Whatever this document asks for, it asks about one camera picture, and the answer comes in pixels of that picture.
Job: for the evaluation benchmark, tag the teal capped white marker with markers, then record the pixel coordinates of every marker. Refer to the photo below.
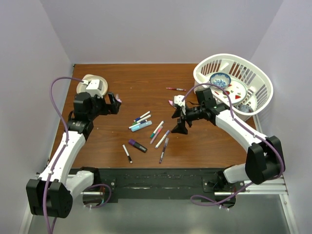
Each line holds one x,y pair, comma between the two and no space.
154,132

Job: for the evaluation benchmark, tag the red pen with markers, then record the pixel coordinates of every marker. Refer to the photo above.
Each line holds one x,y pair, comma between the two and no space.
176,89

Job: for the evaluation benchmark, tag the green capped white marker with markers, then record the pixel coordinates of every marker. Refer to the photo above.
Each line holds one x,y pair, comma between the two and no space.
140,120

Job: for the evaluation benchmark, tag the blue white bowl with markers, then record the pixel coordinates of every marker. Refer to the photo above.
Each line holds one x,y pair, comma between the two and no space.
220,81

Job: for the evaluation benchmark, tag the dark blue white marker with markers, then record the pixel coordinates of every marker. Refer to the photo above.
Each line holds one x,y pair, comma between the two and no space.
137,124

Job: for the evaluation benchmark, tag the lilac capped white marker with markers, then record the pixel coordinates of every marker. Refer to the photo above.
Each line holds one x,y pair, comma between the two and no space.
162,139

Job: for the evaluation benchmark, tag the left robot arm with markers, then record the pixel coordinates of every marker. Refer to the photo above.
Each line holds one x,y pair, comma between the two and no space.
53,192

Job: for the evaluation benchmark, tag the blue capped white marker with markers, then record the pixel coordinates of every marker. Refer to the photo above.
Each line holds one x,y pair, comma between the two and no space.
142,116

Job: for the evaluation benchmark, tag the pink clear pen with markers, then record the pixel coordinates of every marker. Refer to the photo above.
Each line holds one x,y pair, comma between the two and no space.
156,134

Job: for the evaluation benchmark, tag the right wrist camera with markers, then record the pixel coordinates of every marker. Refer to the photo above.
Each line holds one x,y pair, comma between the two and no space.
179,101

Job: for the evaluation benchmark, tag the cream swirl plate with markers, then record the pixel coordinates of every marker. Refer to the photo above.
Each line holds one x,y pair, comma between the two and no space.
81,88

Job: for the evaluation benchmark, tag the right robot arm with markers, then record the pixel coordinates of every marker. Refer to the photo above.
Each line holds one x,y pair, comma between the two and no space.
264,159

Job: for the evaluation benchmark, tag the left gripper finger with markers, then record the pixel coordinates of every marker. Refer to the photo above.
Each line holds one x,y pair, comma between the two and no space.
115,107
112,97

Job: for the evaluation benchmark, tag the light blue highlighter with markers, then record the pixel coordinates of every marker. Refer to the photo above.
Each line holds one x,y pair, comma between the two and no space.
141,126

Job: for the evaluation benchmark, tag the dark purple pen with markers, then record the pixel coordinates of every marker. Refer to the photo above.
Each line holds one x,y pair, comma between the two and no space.
163,150

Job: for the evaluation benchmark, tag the black capped white marker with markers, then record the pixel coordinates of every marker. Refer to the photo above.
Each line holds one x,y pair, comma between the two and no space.
127,153

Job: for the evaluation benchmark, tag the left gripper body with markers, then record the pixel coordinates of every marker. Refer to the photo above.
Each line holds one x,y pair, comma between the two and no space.
99,107

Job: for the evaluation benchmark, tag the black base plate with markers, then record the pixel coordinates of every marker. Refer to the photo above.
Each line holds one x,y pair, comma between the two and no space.
200,185

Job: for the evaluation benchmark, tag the white laundry basket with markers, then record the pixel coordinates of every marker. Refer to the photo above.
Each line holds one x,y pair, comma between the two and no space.
249,89

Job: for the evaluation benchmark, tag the grey patterned cup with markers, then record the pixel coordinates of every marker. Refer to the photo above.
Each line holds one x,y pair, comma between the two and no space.
245,108

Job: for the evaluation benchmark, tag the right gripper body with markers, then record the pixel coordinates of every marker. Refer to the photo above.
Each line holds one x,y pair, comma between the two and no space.
194,113

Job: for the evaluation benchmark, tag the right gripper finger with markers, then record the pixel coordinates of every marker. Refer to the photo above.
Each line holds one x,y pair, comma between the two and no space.
177,113
180,128

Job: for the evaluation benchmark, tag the white fruit pattern plate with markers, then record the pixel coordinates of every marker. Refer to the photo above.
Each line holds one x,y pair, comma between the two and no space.
237,91

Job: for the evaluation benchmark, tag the aluminium rail frame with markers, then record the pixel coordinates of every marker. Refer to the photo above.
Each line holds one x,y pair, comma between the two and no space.
107,200

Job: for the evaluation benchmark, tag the purple black highlighter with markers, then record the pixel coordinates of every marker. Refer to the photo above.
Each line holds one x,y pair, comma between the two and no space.
137,145

